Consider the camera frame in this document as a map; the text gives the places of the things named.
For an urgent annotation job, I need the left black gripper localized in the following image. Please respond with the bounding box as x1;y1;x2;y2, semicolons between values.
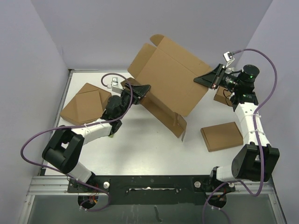
117;83;150;119

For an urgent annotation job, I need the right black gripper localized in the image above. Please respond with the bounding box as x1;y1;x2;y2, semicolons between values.
193;64;241;91

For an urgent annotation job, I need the large cardboard box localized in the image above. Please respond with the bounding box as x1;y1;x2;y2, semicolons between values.
128;34;212;139

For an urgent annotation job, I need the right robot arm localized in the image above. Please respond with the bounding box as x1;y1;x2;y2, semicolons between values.
194;64;280;191

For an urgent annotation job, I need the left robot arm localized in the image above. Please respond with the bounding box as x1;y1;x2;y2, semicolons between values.
42;83;151;192

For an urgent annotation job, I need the folded cardboard box far right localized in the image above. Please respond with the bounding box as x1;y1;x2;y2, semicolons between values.
214;87;232;107

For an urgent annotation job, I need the flat cardboard box near right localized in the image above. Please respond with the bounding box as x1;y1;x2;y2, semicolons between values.
200;122;243;152

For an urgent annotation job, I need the folded cardboard boxes left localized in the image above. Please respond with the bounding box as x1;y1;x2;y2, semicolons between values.
60;83;112;126

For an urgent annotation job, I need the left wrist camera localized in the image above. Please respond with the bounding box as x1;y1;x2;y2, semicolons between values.
107;77;122;94

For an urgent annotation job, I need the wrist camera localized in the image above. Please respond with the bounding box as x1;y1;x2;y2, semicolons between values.
107;77;122;94
223;51;235;68

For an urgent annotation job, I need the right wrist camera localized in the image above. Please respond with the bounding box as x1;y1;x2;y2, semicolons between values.
223;51;235;68

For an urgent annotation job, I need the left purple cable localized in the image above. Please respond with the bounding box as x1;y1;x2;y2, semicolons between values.
20;73;134;212

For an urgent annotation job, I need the purple cable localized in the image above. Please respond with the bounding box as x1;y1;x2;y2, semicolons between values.
202;48;278;224
20;73;134;212

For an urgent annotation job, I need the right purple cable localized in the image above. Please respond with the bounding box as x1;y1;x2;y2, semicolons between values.
202;48;278;224

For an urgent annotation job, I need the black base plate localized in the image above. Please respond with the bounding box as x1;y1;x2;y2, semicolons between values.
67;175;235;208

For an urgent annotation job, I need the aluminium table frame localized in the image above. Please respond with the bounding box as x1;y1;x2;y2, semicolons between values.
17;69;288;224

